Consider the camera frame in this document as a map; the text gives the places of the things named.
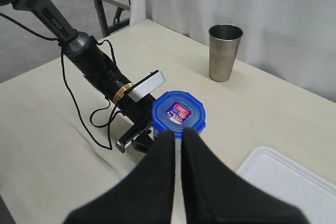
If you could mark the blue container lid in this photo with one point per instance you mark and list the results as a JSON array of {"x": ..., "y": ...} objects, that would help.
[{"x": 176, "y": 110}]

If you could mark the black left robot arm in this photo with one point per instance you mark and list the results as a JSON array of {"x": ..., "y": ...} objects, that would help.
[{"x": 100, "y": 70}]

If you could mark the grey side table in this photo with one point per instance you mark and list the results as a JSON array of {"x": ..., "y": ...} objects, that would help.
[{"x": 121, "y": 5}]

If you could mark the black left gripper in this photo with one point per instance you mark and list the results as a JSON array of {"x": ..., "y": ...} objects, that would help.
[{"x": 139, "y": 113}]

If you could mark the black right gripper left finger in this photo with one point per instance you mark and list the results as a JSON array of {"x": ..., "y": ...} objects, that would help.
[{"x": 145, "y": 195}]

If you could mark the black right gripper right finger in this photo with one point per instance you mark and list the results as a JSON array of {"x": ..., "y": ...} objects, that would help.
[{"x": 213, "y": 193}]

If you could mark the white plastic tray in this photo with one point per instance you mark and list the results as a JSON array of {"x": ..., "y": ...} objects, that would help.
[{"x": 287, "y": 180}]

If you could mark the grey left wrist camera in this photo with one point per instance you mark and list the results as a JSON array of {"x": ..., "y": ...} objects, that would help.
[{"x": 146, "y": 85}]

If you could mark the white backdrop curtain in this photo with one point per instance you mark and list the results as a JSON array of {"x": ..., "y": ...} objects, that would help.
[{"x": 291, "y": 39}]

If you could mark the stainless steel cup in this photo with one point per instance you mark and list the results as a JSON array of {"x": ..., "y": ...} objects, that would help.
[{"x": 224, "y": 41}]

